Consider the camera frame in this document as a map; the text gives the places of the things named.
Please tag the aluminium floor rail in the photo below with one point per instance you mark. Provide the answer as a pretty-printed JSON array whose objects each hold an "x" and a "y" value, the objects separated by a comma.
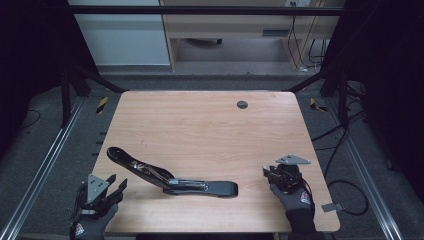
[
  {"x": 43, "y": 166},
  {"x": 366, "y": 186}
]

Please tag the light wooden desk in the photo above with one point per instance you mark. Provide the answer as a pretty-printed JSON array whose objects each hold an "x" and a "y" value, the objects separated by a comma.
[{"x": 233, "y": 25}]

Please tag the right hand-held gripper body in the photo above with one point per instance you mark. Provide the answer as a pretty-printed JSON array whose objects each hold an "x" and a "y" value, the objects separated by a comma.
[{"x": 290, "y": 160}]

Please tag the grey tape piece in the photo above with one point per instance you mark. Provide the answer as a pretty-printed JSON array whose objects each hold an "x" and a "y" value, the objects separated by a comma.
[{"x": 332, "y": 207}]

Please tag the white cabinet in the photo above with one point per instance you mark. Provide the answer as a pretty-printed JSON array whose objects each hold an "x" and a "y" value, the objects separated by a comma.
[{"x": 123, "y": 40}]

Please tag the black metal frame strut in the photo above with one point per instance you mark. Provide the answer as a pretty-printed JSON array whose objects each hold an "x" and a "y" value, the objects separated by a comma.
[
  {"x": 342, "y": 100},
  {"x": 66, "y": 100}
]

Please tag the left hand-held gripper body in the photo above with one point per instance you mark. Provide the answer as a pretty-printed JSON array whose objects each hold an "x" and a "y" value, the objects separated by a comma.
[{"x": 96, "y": 190}]

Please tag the black metal crossbar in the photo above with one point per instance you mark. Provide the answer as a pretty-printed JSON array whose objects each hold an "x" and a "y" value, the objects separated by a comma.
[{"x": 200, "y": 10}]

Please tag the yellow black striped tape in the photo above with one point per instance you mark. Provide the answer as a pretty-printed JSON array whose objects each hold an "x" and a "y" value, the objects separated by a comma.
[
  {"x": 315, "y": 106},
  {"x": 102, "y": 105}
]

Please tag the black stapler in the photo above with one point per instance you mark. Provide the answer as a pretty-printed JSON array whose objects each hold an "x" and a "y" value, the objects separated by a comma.
[{"x": 216, "y": 188}]

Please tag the person's left hand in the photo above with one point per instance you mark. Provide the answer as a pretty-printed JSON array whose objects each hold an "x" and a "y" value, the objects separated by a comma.
[{"x": 90, "y": 228}]

